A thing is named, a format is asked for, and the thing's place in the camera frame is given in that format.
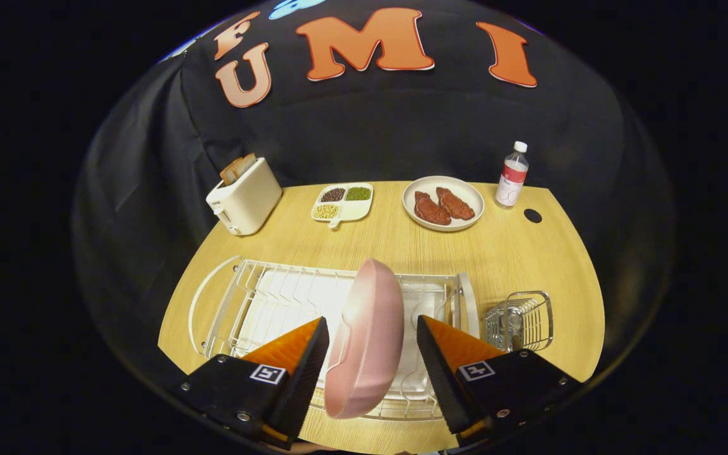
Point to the pink plate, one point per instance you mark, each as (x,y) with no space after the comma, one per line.
(370,341)

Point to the red meat slice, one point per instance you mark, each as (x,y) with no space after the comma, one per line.
(431,210)
(455,204)

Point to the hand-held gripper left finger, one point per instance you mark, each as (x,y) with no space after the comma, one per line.
(304,392)

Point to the white plate with meat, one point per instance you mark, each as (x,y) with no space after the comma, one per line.
(465,188)

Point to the black backdrop cloth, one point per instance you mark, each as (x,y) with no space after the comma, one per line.
(339,133)

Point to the black round table grommet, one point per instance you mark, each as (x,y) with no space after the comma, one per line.
(533,215)

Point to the brown bread slice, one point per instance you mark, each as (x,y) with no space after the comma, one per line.
(237,168)

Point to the white divided dish with beans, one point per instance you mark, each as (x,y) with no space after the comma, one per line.
(354,212)

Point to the white toaster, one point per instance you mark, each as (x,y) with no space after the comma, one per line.
(250,202)

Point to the clear bottle with red label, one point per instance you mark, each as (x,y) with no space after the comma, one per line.
(510,186)

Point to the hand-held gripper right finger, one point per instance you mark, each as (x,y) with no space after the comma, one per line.
(443,379)

